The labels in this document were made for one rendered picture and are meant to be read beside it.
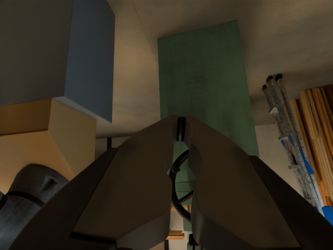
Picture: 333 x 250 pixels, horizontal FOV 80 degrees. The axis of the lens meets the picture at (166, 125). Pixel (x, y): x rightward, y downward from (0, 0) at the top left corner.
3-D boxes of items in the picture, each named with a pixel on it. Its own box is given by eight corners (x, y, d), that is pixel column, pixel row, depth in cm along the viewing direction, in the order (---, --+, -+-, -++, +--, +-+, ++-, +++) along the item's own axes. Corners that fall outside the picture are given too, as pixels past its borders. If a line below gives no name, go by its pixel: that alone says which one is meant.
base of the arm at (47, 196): (34, 204, 72) (13, 230, 64) (8, 164, 63) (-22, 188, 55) (82, 207, 69) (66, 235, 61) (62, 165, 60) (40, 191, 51)
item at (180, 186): (258, 179, 84) (259, 189, 83) (251, 178, 103) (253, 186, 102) (166, 182, 94) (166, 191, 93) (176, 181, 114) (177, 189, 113)
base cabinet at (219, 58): (238, 18, 104) (261, 156, 85) (234, 72, 158) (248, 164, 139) (156, 38, 115) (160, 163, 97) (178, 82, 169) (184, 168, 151)
